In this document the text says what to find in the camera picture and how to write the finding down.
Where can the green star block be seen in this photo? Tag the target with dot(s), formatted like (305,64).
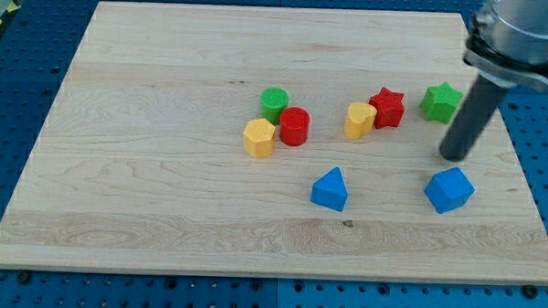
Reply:
(440,102)

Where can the yellow heart block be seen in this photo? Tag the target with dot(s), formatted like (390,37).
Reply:
(359,119)

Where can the blue triangle block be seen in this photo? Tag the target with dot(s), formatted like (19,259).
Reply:
(330,191)

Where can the yellow hexagon block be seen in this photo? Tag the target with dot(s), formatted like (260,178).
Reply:
(259,138)

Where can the blue cube block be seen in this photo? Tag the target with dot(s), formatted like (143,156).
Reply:
(449,190)

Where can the green cylinder block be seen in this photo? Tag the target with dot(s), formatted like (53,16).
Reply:
(273,102)

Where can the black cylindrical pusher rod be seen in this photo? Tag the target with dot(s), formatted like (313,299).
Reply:
(481,102)

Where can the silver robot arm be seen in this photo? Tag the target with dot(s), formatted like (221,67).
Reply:
(508,43)

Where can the red cylinder block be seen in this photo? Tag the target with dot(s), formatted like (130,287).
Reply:
(294,126)

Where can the red star block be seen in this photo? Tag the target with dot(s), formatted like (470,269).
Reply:
(390,108)

